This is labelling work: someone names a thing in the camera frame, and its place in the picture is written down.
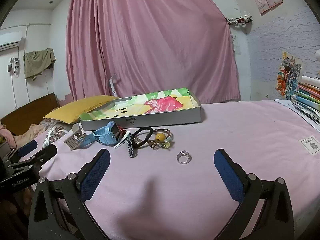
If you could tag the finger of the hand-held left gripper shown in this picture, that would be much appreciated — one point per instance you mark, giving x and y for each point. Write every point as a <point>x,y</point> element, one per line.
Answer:
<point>27,147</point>
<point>45,155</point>

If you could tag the wooden headboard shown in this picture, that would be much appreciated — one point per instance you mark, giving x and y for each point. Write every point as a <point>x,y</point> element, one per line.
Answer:
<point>30,112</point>

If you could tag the floral patterned pillow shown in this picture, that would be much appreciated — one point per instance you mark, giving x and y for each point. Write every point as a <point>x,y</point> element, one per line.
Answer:
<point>55,132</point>

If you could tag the black white striped hair clip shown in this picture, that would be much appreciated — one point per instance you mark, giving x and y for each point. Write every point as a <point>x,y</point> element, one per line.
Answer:
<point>131,146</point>

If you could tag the crumpled pink cloth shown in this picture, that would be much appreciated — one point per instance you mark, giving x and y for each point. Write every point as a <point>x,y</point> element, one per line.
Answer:
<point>30,132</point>

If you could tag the loose white papers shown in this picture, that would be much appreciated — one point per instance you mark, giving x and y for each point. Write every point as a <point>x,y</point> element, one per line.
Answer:
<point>285,103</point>

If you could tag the white wall device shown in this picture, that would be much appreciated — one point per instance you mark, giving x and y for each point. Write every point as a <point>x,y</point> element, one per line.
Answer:
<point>14,67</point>

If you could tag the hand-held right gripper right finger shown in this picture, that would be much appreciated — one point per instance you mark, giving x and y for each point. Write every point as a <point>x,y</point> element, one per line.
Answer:
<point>228,175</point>

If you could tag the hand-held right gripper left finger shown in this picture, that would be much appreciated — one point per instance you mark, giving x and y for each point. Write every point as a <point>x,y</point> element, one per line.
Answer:
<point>96,175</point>

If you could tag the light blue smart watch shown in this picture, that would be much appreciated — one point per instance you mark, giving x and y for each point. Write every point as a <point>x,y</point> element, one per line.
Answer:
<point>105,135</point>

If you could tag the green hanging cloth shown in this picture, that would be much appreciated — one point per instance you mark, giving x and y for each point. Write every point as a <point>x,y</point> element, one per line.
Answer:
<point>37,62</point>

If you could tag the white card with round print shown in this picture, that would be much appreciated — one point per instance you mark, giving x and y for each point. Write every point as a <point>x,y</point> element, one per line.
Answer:
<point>310,145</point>

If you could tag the stack of books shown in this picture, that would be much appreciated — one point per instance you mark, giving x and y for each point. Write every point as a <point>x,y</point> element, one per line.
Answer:
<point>308,92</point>

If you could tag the colourful wall poster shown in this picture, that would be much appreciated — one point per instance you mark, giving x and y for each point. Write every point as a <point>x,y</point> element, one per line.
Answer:
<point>288,77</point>

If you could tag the grey box with painted lining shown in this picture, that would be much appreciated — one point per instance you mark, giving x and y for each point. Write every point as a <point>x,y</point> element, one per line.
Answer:
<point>150,105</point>

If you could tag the wall calendar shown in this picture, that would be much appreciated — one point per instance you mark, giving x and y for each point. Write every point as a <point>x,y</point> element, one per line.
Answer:
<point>236,45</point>

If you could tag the yellow pillow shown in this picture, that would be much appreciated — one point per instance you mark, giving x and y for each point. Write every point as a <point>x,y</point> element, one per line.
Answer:
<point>75,108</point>

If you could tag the grey hair claw clip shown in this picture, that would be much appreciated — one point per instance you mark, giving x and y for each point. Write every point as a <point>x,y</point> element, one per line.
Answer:
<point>73,140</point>

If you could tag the white air conditioner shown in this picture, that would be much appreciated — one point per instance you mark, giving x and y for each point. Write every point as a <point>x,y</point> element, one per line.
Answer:
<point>8,42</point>

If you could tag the pink curtain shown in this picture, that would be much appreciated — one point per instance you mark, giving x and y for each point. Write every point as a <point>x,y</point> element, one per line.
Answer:
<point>150,42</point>

